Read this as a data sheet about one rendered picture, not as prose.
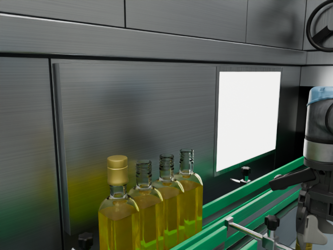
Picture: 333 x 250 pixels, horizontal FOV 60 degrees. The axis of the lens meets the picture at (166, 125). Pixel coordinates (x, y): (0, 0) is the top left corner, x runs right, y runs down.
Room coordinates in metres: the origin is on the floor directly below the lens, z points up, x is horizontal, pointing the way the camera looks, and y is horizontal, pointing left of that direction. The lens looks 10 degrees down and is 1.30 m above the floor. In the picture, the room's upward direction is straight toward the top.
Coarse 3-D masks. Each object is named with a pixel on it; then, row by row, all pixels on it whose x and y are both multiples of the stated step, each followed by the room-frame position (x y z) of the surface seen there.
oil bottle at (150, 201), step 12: (132, 192) 0.50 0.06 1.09; (144, 192) 0.49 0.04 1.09; (156, 192) 0.50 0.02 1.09; (144, 204) 0.48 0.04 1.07; (156, 204) 0.49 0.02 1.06; (144, 216) 0.47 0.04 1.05; (156, 216) 0.49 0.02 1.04; (144, 228) 0.47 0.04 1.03; (156, 228) 0.49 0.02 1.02; (144, 240) 0.47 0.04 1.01; (156, 240) 0.49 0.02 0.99
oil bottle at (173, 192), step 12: (156, 180) 0.55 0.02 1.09; (168, 192) 0.52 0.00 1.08; (180, 192) 0.54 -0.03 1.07; (168, 204) 0.51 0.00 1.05; (180, 204) 0.54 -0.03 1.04; (168, 216) 0.52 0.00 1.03; (180, 216) 0.54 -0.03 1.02; (168, 228) 0.52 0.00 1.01; (180, 228) 0.54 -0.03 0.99; (168, 240) 0.51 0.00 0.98; (180, 240) 0.54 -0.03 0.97
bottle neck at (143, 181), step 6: (138, 162) 0.51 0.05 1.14; (144, 162) 0.52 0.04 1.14; (150, 162) 0.51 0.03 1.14; (138, 168) 0.50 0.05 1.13; (144, 168) 0.50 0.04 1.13; (150, 168) 0.50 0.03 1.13; (138, 174) 0.50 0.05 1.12; (144, 174) 0.50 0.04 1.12; (150, 174) 0.50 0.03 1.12; (138, 180) 0.50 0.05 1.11; (144, 180) 0.50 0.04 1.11; (150, 180) 0.50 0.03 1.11; (138, 186) 0.50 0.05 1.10; (144, 186) 0.50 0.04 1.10; (150, 186) 0.50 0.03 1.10
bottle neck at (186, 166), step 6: (180, 150) 0.59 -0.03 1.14; (186, 150) 0.60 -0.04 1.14; (192, 150) 0.59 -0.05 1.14; (180, 156) 0.58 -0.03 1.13; (186, 156) 0.57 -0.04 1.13; (192, 156) 0.58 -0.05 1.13; (180, 162) 0.58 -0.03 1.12; (186, 162) 0.58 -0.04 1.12; (192, 162) 0.58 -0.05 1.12; (180, 168) 0.58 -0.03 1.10; (186, 168) 0.58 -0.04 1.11; (192, 168) 0.58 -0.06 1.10
